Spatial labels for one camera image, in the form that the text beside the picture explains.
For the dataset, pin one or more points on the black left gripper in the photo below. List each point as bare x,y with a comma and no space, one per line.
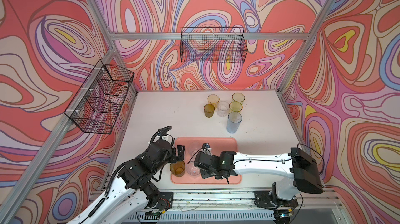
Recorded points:
180,156

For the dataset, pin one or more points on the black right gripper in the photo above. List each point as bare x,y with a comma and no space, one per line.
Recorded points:
204,174

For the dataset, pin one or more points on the pink plastic tray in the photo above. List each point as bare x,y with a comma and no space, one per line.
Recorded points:
217,145

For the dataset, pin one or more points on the clear glass tumbler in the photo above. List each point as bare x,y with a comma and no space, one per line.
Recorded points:
193,170
194,147

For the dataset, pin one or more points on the dark olive dotted glass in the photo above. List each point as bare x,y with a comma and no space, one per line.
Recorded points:
177,169

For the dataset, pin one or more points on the clear glass tumbler front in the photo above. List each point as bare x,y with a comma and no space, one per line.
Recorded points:
193,170

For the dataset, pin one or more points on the small dark amber glass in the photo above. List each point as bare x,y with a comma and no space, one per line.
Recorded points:
209,110

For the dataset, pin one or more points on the amber glass tumbler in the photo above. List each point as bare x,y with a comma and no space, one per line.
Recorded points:
213,99

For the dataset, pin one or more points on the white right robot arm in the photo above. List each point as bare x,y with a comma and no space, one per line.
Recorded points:
298,170

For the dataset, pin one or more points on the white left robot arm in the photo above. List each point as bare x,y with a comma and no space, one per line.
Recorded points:
130,188

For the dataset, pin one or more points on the blue textured tall glass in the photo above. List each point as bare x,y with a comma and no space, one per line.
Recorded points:
234,121

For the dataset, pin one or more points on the clear glass small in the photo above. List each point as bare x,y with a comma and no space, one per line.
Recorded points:
223,109

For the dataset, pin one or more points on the yellow tall glass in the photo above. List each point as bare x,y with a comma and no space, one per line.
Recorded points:
235,106

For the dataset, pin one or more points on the yellow-green tall glass back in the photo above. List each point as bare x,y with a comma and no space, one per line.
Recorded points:
238,97

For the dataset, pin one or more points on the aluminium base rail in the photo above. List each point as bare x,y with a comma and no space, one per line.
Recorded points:
238,206

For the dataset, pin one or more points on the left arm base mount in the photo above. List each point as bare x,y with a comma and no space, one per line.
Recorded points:
161,201

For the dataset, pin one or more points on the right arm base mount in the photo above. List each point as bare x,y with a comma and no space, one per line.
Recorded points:
268,199

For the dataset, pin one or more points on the black wire basket left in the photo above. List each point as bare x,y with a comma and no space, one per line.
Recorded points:
100,98

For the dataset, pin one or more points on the black wire basket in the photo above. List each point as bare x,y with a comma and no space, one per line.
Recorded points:
208,44
100,98

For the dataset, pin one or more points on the black wire basket back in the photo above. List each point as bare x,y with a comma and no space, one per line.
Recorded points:
208,44

